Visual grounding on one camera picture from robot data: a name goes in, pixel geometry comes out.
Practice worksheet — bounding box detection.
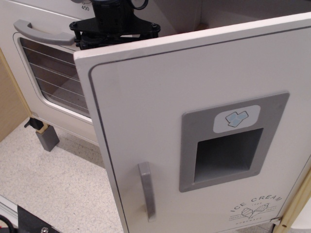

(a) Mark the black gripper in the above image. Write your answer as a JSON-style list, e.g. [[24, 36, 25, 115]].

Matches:
[[69, 12, 161, 50]]

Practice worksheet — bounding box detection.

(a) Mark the white toy fridge door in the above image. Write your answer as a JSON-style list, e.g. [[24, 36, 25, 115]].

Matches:
[[74, 13, 311, 233]]

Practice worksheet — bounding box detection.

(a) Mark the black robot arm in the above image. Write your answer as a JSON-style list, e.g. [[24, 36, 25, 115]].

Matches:
[[69, 0, 161, 50]]

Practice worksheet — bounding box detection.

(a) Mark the grey oven temperature knob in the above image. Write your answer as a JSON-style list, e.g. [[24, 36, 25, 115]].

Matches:
[[71, 0, 86, 4]]

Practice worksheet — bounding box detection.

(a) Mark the white toy oven door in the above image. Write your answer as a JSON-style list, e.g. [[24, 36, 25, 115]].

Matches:
[[0, 0, 97, 144]]

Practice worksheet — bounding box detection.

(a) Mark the black clamp on leg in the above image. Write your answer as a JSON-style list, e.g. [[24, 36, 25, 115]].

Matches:
[[24, 117, 44, 130]]

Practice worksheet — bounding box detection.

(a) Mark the light wooden side panel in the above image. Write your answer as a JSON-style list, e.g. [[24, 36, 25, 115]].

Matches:
[[0, 52, 31, 140]]

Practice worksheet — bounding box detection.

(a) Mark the grey kitchen leg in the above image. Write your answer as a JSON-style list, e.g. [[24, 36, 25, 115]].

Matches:
[[36, 126, 60, 152]]

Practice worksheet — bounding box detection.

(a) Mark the grey ice dispenser panel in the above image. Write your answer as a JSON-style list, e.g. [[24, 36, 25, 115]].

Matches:
[[179, 92, 290, 192]]

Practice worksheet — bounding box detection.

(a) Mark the grey oven door handle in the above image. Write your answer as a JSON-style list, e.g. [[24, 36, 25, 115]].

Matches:
[[14, 19, 75, 46]]

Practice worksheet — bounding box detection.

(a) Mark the grey fridge door handle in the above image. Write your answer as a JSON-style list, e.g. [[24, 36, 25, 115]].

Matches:
[[138, 162, 156, 222]]

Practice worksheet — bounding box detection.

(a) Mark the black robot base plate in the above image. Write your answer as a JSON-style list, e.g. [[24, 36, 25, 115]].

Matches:
[[17, 205, 60, 233]]

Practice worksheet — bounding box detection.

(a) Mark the black braided cable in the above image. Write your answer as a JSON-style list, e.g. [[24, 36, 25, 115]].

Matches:
[[0, 213, 17, 230]]

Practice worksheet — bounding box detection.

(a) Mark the beige wooden side post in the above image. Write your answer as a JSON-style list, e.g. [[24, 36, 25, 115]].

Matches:
[[272, 157, 311, 233]]

